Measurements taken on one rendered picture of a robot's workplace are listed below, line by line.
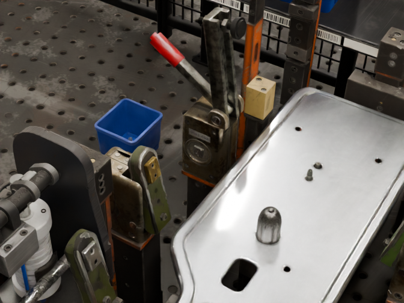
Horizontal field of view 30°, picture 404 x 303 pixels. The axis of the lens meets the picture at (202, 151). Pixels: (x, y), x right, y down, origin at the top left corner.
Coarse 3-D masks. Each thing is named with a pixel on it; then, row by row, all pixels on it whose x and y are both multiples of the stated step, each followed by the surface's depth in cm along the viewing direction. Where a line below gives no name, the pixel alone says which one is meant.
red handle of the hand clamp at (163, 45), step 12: (156, 36) 106; (156, 48) 107; (168, 48) 106; (168, 60) 107; (180, 60) 107; (180, 72) 108; (192, 72) 107; (192, 84) 108; (204, 84) 107; (204, 96) 108; (228, 108) 108
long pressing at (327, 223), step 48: (336, 96) 122; (288, 144) 113; (336, 144) 113; (384, 144) 113; (240, 192) 105; (288, 192) 105; (336, 192) 105; (384, 192) 106; (192, 240) 98; (240, 240) 98; (288, 240) 99; (336, 240) 99; (192, 288) 92; (288, 288) 93; (336, 288) 94
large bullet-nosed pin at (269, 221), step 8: (264, 208) 97; (272, 208) 96; (264, 216) 96; (272, 216) 96; (280, 216) 96; (264, 224) 96; (272, 224) 96; (280, 224) 97; (256, 232) 99; (264, 232) 97; (272, 232) 97; (280, 232) 99; (264, 240) 98; (272, 240) 98
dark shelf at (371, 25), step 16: (208, 0) 141; (224, 0) 139; (240, 0) 137; (272, 0) 137; (352, 0) 138; (368, 0) 138; (384, 0) 138; (400, 0) 138; (272, 16) 135; (288, 16) 134; (320, 16) 133; (336, 16) 133; (352, 16) 134; (368, 16) 134; (384, 16) 134; (400, 16) 134; (320, 32) 132; (336, 32) 130; (352, 32) 130; (368, 32) 130; (384, 32) 130; (352, 48) 130; (368, 48) 128
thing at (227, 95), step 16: (208, 16) 98; (224, 16) 100; (208, 32) 99; (224, 32) 101; (240, 32) 98; (208, 48) 101; (224, 48) 103; (208, 64) 102; (224, 64) 104; (224, 80) 103; (224, 96) 104; (224, 112) 106
